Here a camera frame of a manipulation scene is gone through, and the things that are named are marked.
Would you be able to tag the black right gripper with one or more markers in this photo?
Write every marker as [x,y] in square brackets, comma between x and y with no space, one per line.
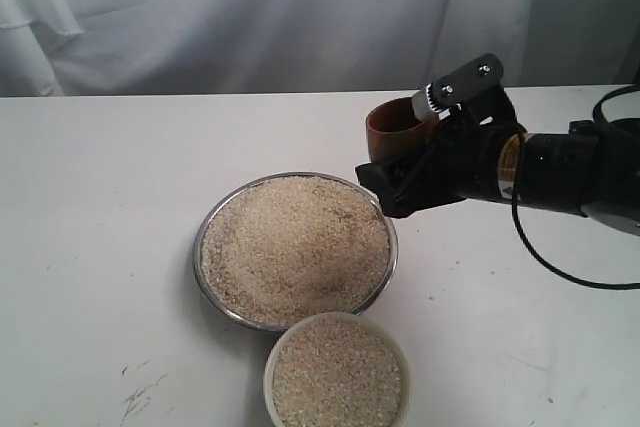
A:
[463,163]

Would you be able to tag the brown wooden cup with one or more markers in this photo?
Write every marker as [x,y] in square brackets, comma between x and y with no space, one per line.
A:
[392,129]

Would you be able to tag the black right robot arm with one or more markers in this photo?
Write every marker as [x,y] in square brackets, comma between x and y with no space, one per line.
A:
[591,171]

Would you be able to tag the round steel rice plate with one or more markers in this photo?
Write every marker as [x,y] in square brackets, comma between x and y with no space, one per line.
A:
[290,245]

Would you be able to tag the white ceramic rice bowl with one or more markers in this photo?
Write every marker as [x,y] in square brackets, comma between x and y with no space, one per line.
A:
[336,369]

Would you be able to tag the white backdrop cloth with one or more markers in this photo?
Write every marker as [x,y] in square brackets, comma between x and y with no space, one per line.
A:
[146,47]

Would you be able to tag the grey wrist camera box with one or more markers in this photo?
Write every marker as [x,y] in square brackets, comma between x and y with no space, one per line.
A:
[461,86]

